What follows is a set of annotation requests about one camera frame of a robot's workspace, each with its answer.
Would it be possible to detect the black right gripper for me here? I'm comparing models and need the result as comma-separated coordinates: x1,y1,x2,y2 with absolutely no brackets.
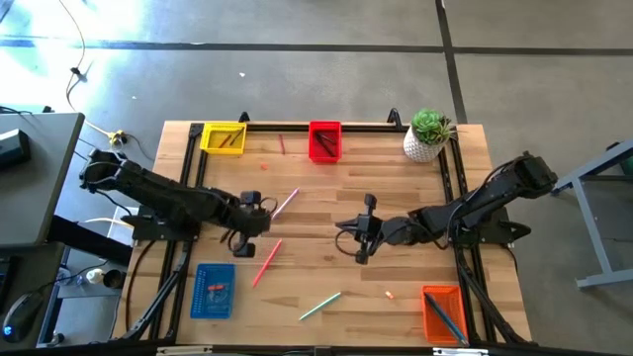
335,193,388,265

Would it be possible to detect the mint green pencil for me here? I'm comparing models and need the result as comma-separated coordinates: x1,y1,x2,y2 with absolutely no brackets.
298,291,343,322

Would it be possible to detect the pink pencil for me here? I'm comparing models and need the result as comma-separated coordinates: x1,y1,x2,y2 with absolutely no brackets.
271,187,301,221

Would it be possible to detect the coral red pencil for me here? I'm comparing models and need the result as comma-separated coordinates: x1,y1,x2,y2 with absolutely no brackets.
250,238,284,289

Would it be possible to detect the red plastic mesh bin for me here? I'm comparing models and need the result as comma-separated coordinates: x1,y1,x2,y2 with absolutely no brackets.
308,120,343,164

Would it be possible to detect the yellow plastic mesh bin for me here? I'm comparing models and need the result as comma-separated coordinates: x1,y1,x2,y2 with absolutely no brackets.
199,121,248,156

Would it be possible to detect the blue plastic mesh bin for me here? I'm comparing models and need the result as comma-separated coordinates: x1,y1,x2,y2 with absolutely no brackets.
190,262,237,320

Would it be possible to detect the succulent in white faceted pot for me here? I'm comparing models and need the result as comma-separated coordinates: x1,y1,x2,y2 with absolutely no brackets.
403,108,459,164

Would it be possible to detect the orange plastic mesh bin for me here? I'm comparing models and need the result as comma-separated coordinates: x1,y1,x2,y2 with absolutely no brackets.
420,285,471,347

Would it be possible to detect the black cup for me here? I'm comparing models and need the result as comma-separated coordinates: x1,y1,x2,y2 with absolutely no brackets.
102,269,128,290

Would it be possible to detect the black desk crossbar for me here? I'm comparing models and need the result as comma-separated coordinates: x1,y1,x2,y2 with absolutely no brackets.
47,216,134,267

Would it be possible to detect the grey desk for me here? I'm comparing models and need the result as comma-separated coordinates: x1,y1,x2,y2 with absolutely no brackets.
0,112,86,248

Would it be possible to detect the black computer mouse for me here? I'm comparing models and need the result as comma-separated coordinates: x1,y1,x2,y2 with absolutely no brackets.
1,292,45,343

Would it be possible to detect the black box device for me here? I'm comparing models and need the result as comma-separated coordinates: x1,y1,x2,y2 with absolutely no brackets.
0,129,32,169

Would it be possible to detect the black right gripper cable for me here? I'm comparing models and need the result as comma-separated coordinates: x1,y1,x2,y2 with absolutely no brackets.
334,227,360,258

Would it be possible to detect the black aluminium table frame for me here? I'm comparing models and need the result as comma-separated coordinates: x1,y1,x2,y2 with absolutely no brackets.
118,121,533,347

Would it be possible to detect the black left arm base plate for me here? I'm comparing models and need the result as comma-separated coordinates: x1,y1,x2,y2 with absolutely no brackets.
132,212,203,242

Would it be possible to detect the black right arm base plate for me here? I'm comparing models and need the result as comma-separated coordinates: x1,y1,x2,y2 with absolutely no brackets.
443,205,533,244

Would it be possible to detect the silver metal bracket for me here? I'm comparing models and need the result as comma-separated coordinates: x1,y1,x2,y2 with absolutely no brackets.
432,347,490,356
156,345,214,356

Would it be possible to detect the yellow extension cable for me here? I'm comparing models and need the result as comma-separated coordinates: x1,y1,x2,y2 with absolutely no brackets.
57,0,128,147

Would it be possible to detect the grey metal table frame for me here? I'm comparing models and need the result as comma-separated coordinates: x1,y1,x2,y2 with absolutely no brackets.
546,139,633,291

